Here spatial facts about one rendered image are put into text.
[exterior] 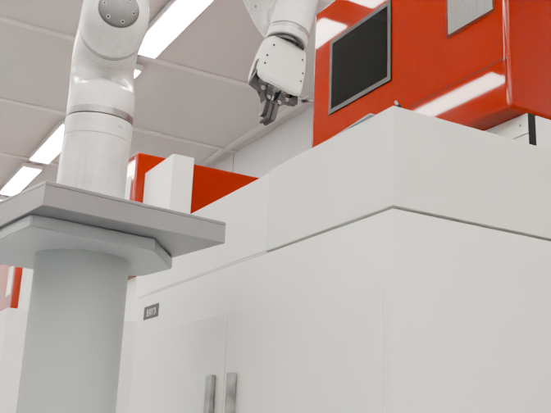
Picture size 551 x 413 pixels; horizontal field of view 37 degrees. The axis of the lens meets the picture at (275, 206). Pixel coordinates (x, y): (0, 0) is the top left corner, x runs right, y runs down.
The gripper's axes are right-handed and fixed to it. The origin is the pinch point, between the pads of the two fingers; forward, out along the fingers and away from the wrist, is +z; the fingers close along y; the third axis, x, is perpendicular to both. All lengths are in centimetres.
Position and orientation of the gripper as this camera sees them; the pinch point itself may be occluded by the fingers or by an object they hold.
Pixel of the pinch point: (268, 113)
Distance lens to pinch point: 160.9
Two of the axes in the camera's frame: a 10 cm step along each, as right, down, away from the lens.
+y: -8.4, -3.7, -4.0
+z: -2.2, 9.0, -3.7
